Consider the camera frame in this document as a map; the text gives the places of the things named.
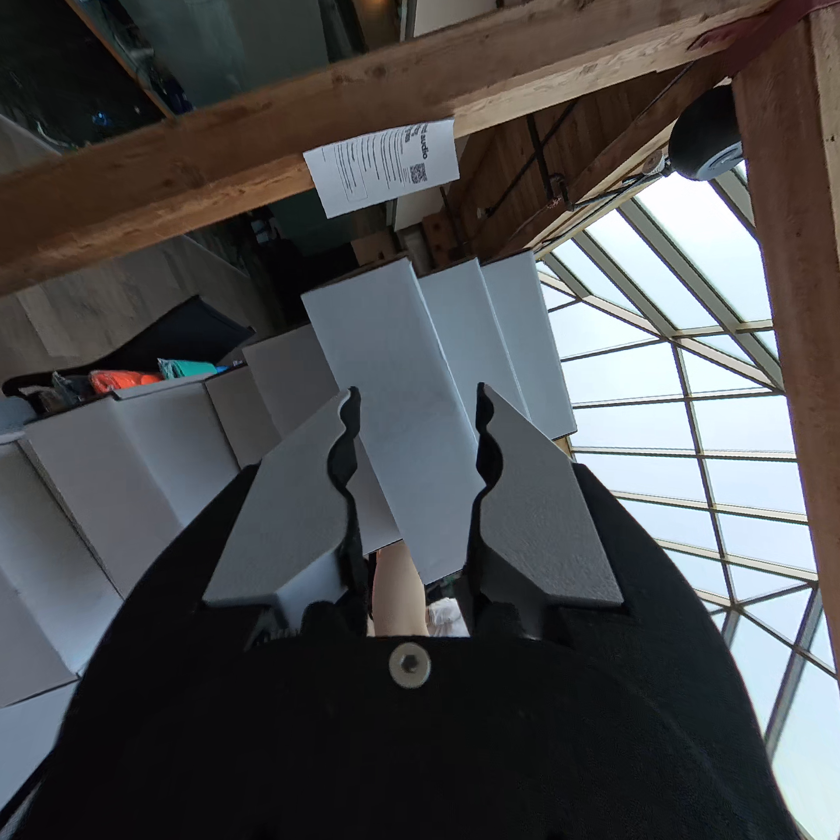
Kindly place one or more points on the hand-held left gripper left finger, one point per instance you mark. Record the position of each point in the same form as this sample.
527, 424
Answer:
282, 518

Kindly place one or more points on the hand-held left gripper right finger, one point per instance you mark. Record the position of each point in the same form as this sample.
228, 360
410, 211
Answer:
544, 525

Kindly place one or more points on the stack of white boxes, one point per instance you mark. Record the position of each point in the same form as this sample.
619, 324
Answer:
131, 472

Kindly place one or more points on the white cardboard box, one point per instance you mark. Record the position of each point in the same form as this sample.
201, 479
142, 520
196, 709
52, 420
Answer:
407, 394

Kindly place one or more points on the teal packet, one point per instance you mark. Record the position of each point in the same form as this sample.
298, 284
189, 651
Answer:
187, 369

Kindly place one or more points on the glass skylight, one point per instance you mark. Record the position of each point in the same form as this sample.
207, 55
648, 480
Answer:
722, 426

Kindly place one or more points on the large black container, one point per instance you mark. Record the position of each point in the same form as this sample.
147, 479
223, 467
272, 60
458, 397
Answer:
190, 334

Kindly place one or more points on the orange packet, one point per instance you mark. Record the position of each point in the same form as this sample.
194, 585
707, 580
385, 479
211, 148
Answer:
124, 382

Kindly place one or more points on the wooden beam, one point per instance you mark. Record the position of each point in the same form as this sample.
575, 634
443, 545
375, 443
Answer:
197, 164

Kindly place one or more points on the white paper notice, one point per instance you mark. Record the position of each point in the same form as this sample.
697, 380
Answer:
380, 164

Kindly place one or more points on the black round speaker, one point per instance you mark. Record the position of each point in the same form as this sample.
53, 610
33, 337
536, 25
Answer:
705, 131

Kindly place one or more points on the wooden post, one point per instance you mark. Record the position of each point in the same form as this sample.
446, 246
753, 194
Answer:
794, 262

